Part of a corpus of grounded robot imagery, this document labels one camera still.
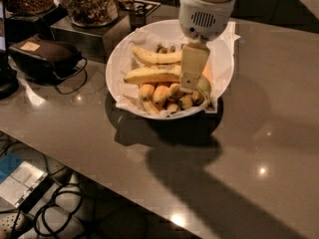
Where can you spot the white bowl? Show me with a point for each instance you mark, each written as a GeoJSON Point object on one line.
{"type": "Point", "coordinates": [221, 60]}

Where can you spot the large banana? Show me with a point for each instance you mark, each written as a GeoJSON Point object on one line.
{"type": "Point", "coordinates": [152, 58]}
{"type": "Point", "coordinates": [171, 73]}

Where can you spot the large rear banana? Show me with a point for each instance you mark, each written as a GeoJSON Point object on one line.
{"type": "Point", "coordinates": [152, 58]}

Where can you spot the glass jar of granola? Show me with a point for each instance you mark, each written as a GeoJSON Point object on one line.
{"type": "Point", "coordinates": [92, 13]}

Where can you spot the steel stand block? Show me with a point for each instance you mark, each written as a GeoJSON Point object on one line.
{"type": "Point", "coordinates": [96, 44]}

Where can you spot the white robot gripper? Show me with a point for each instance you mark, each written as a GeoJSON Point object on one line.
{"type": "Point", "coordinates": [203, 20]}

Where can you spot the black vr headset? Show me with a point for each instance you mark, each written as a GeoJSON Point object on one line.
{"type": "Point", "coordinates": [46, 61]}

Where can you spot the orange fruit in bowl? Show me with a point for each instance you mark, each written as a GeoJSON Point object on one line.
{"type": "Point", "coordinates": [207, 73]}

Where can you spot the bunch of small bananas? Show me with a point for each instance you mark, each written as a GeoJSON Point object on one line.
{"type": "Point", "coordinates": [167, 97]}

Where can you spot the blue and white box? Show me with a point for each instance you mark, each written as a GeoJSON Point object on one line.
{"type": "Point", "coordinates": [21, 183]}

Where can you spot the white paper liner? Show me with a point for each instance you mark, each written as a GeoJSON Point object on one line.
{"type": "Point", "coordinates": [128, 63]}

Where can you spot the large front banana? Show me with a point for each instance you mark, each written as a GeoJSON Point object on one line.
{"type": "Point", "coordinates": [171, 73]}

